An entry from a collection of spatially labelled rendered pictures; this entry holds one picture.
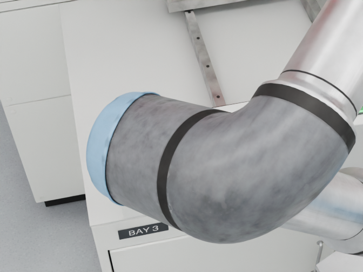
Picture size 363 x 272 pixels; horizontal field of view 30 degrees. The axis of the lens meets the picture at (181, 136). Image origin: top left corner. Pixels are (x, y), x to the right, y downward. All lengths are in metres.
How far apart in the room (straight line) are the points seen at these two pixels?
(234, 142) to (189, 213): 0.07
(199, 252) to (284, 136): 0.80
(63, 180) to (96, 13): 0.68
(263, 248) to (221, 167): 0.84
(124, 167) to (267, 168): 0.14
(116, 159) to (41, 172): 1.43
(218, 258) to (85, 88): 0.43
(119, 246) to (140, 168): 0.66
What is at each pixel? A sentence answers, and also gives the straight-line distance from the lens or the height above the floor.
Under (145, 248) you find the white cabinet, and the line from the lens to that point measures 1.27.
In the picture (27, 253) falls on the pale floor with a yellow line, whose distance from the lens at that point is 2.17.
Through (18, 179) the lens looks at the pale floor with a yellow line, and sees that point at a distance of 2.34.
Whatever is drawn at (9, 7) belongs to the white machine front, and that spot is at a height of 0.83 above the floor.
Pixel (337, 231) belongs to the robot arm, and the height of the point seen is 1.08.
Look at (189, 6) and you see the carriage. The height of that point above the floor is 0.86.
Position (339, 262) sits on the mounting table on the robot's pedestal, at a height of 0.82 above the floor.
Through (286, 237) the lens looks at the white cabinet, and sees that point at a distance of 1.35.
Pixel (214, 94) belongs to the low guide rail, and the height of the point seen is 0.85.
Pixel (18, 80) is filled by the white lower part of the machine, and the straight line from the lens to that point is 1.77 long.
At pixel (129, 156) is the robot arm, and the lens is 0.61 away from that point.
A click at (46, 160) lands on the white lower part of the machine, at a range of 2.00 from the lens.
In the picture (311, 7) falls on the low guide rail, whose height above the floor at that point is 0.85.
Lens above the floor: 1.80
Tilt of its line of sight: 49 degrees down
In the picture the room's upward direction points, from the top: 3 degrees counter-clockwise
